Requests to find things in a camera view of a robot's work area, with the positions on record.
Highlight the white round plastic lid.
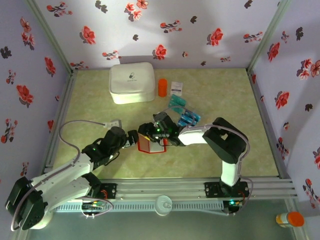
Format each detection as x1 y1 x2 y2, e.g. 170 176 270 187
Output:
154 195 173 216

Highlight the white paper packet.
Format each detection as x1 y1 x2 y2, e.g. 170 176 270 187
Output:
170 80 184 97

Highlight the purple wire loop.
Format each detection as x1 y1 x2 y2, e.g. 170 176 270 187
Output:
81 196 115 219

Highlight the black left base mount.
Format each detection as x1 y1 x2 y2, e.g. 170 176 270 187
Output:
99 183 118 200

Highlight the green circuit board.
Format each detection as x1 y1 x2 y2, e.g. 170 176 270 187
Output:
82 201 106 211

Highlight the white zip pouch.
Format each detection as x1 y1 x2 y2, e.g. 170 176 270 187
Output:
108 61 156 105

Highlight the aluminium side rail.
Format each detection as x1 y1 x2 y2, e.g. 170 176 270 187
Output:
247 69 293 180
44 69 78 176

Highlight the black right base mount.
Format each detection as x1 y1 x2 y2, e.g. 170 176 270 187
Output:
204 181 251 200

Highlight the aluminium frame post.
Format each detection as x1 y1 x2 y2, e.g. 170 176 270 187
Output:
26 0 76 73
247 0 292 72

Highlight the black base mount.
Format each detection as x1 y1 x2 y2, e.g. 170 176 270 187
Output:
204 181 251 200
99 183 118 200

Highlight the white slotted cable duct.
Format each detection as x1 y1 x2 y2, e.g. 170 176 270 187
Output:
51 201 225 213

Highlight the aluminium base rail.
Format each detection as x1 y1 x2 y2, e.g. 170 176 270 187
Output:
97 176 298 201

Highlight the orange pill bottle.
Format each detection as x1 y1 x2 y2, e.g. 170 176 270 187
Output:
157 78 168 98

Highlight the amber bottle with orange cap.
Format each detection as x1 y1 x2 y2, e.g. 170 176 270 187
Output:
275 211 305 229

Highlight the black controller with green light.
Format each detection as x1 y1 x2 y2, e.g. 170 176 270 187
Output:
223 198 245 216

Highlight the red card holder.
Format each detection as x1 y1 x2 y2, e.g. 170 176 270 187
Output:
137 133 167 154

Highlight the grey left arm cable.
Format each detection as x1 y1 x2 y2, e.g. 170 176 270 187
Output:
9 119 107 232

